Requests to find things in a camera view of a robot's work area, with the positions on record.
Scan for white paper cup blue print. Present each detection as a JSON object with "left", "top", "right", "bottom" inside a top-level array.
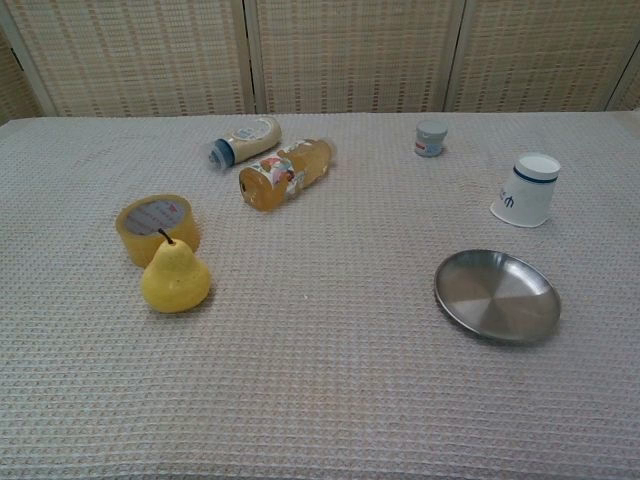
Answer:
[{"left": 489, "top": 152, "right": 562, "bottom": 229}]

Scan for round metal plate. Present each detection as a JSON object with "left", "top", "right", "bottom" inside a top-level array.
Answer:
[{"left": 433, "top": 249, "right": 562, "bottom": 345}]

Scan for yellow packing tape roll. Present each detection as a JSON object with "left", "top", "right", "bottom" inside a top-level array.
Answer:
[{"left": 115, "top": 194, "right": 202, "bottom": 269}]

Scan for cream bottle with blue cap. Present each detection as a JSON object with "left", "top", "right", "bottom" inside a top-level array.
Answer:
[{"left": 208, "top": 116, "right": 283, "bottom": 169}]

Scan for orange juice bottle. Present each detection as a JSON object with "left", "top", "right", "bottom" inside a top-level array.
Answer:
[{"left": 238, "top": 138, "right": 335, "bottom": 213}]

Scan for small white jar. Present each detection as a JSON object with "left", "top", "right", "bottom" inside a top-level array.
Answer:
[{"left": 414, "top": 119, "right": 449, "bottom": 158}]

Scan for grey waffle tablecloth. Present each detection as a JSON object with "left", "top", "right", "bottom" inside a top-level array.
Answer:
[{"left": 0, "top": 110, "right": 640, "bottom": 480}]

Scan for yellow pear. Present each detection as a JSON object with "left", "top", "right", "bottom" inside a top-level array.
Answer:
[{"left": 140, "top": 228, "right": 212, "bottom": 315}]

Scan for woven folding screen panel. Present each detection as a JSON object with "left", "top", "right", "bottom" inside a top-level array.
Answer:
[
  {"left": 444, "top": 0, "right": 640, "bottom": 114},
  {"left": 2, "top": 0, "right": 256, "bottom": 119},
  {"left": 607, "top": 47, "right": 640, "bottom": 112},
  {"left": 0, "top": 19, "right": 51, "bottom": 125},
  {"left": 244, "top": 0, "right": 469, "bottom": 116}
]

